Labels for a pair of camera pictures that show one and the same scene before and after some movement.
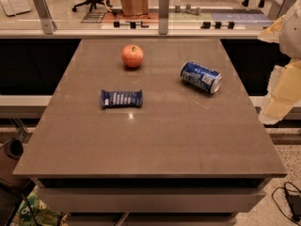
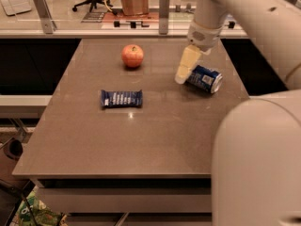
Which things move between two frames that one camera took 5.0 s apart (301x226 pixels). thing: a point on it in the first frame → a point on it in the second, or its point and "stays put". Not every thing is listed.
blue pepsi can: [201, 76] stays put
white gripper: [292, 35] → [203, 38]
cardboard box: [134, 2] stays put
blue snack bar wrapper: [121, 98] stays put
